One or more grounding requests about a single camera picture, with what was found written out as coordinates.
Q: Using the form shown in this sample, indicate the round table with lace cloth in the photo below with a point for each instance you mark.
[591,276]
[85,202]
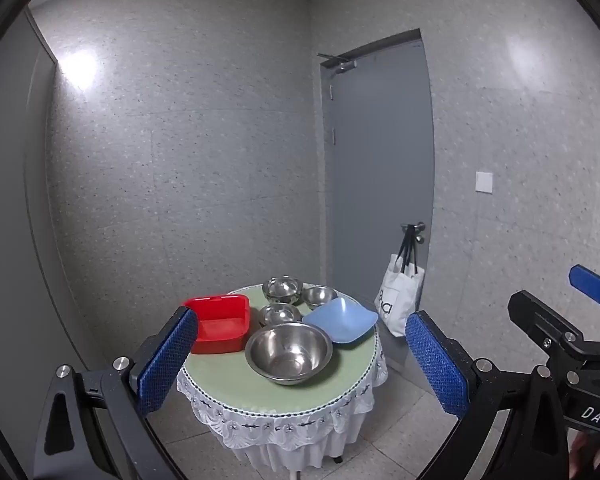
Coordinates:
[280,440]

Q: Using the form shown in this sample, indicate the person's right hand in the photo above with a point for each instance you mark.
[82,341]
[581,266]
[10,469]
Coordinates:
[579,457]

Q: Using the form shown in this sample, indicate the green round table mat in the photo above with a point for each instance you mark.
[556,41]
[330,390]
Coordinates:
[220,380]

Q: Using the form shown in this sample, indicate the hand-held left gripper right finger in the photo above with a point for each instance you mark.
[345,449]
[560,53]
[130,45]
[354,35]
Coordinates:
[437,365]

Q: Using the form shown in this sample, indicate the red square plastic basin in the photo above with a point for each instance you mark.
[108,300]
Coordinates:
[220,322]

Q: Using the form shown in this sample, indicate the white tote bag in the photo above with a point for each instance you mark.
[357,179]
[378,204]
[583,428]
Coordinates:
[397,300]

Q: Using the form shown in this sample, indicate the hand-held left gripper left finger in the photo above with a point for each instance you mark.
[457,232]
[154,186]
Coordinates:
[167,360]

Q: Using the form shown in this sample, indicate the large steel bowl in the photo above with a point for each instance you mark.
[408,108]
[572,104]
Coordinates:
[288,352]

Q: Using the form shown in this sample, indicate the small steel bowl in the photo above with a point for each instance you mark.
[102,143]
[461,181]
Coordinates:
[281,289]
[279,314]
[320,296]

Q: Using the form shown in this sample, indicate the blue square plate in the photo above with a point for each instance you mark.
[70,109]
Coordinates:
[341,324]

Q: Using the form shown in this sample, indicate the grey door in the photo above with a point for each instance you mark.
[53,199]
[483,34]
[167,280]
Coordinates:
[374,160]

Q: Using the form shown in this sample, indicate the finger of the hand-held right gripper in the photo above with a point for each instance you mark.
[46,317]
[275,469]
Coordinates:
[592,282]
[539,317]

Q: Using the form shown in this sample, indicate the white wall switch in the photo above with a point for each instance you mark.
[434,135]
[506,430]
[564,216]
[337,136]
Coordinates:
[484,182]

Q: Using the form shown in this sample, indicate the metal door closer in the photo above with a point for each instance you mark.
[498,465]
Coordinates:
[339,62]

